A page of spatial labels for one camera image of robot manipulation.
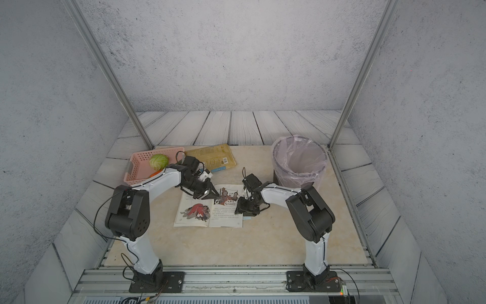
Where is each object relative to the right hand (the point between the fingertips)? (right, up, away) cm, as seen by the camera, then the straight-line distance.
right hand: (239, 213), depth 90 cm
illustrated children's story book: (-10, +1, +1) cm, 10 cm away
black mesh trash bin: (+30, +24, +8) cm, 39 cm away
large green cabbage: (-45, +24, +14) cm, 53 cm away
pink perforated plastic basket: (-58, +21, +20) cm, 65 cm away
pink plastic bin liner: (+30, +24, +7) cm, 39 cm away
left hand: (-9, +9, -2) cm, 13 cm away
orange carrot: (-48, +18, +18) cm, 54 cm away
